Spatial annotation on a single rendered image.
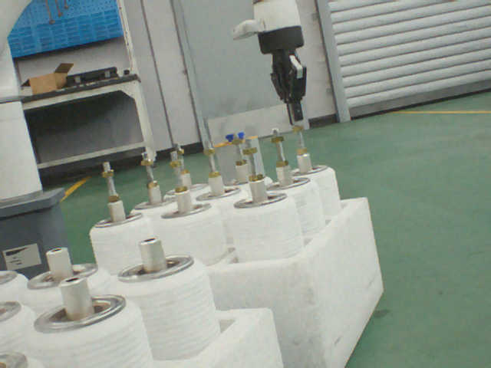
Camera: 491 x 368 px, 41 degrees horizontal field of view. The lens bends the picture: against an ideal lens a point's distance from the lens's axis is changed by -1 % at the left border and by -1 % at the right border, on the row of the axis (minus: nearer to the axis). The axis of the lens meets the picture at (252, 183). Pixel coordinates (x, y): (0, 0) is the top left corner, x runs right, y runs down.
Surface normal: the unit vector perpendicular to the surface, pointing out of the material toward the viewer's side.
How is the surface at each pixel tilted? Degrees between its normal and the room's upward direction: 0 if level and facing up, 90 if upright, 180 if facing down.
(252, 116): 90
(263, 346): 90
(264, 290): 90
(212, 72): 90
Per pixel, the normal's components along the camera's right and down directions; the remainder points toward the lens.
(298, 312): -0.36, 0.19
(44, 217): 0.77, -0.03
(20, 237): 0.16, 0.11
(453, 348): -0.20, -0.97
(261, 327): 0.90, -0.13
